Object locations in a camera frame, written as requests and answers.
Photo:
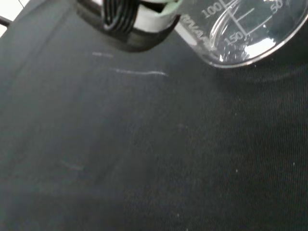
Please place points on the black bench cloth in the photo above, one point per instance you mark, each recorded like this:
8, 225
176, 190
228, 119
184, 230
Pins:
144, 144

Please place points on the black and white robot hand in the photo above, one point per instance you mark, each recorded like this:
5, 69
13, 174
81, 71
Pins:
134, 31

